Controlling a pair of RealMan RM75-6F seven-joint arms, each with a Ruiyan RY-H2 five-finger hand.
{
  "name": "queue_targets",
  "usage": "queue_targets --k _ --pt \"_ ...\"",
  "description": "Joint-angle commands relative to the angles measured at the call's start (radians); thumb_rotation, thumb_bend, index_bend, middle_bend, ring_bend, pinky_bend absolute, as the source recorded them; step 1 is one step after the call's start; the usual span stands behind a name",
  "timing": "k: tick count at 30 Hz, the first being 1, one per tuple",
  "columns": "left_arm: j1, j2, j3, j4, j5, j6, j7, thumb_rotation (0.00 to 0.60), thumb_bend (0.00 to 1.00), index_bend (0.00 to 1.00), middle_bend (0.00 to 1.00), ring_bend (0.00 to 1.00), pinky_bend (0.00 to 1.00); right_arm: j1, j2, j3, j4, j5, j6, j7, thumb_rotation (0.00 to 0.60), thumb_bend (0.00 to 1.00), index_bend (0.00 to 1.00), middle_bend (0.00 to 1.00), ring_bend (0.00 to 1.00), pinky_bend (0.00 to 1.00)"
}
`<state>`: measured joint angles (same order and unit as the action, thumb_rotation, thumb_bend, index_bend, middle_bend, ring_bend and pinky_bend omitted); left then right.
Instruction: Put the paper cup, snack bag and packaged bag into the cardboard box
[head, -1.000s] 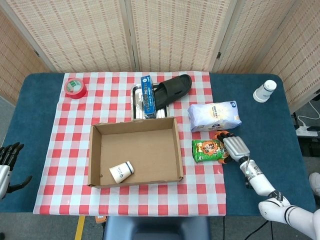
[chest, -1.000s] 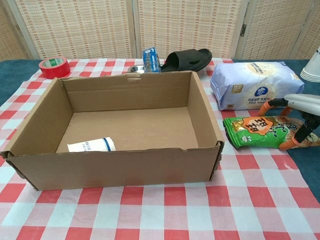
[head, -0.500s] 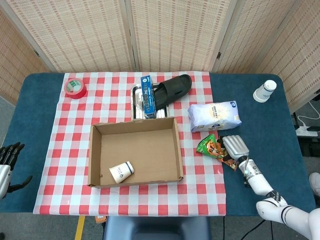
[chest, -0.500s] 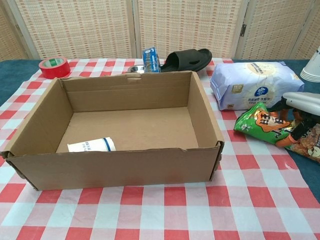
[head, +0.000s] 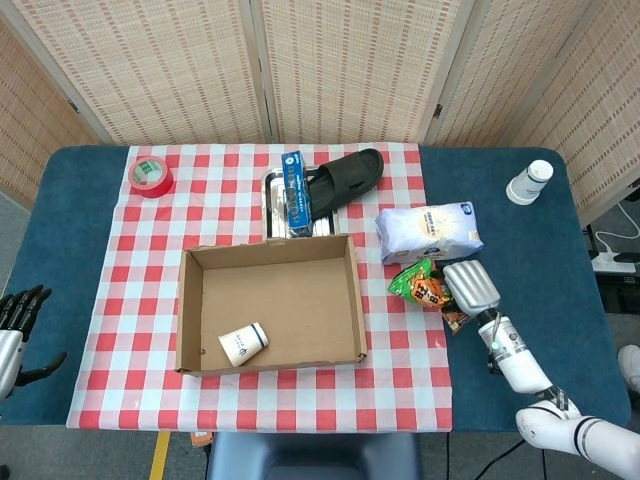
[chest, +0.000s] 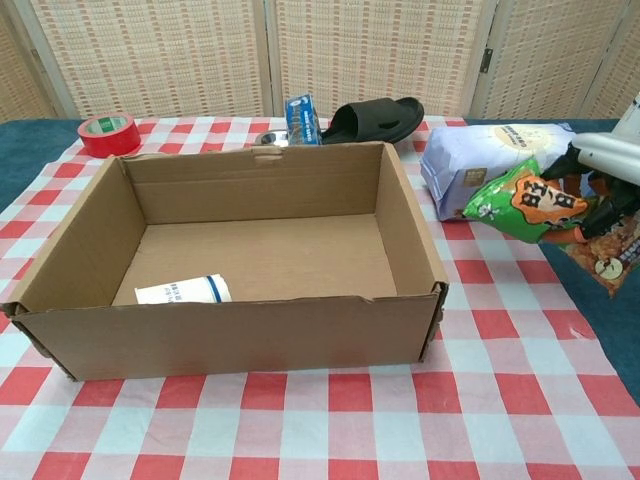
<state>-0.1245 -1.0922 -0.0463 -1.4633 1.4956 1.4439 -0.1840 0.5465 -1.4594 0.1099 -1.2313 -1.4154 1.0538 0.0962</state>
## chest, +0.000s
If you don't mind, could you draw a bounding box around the blue small carton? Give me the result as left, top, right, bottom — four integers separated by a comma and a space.
284, 93, 322, 147

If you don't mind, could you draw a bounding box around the red tape roll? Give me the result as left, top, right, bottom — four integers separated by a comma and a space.
77, 112, 142, 158

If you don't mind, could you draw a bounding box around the metal tray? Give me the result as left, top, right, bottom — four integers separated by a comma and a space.
255, 129, 292, 148

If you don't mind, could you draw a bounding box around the brown cardboard box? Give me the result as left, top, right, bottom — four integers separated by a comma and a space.
0, 141, 450, 382

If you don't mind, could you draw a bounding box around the blue-and-white tissue pack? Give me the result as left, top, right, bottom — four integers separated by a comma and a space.
419, 122, 576, 222

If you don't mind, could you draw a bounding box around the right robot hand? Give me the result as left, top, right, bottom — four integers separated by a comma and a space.
542, 132, 640, 241

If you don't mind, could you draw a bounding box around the black slipper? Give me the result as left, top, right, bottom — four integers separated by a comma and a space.
321, 96, 426, 146

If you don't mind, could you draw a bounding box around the teal table cover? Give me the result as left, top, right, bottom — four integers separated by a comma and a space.
0, 117, 640, 391

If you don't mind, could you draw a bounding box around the red-and-white checkered tablecloth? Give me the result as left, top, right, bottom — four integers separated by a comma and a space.
0, 115, 640, 480

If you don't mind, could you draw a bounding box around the woven folding screen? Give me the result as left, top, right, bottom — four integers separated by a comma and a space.
0, 0, 640, 122

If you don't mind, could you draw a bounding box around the green snack bag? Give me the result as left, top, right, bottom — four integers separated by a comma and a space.
462, 155, 640, 300

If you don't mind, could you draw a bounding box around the white paper cup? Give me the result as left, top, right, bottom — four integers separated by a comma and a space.
133, 273, 234, 305

